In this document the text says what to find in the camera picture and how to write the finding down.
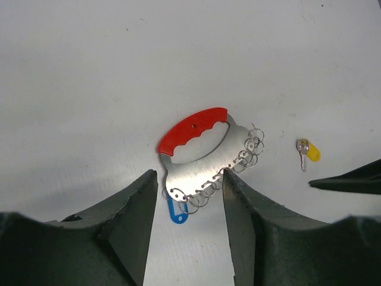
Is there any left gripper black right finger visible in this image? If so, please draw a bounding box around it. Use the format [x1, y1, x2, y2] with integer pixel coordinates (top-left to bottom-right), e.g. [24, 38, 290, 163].
[223, 170, 380, 285]

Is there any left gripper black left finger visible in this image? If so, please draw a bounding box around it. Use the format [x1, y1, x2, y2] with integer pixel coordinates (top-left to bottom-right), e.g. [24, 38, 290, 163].
[1, 170, 158, 285]

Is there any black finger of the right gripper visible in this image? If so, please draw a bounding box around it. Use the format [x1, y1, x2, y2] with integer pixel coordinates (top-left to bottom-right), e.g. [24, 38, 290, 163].
[308, 159, 380, 195]

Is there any yellow tag silver key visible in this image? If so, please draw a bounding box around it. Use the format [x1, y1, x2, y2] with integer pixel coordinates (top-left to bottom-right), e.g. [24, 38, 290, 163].
[296, 138, 321, 172]

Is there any blue tag key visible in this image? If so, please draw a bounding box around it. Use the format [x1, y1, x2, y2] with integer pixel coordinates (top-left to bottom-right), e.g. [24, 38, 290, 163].
[167, 198, 188, 225]

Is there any red handled keyring holder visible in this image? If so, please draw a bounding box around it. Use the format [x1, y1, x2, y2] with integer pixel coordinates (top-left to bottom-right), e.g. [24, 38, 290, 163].
[158, 107, 265, 215]

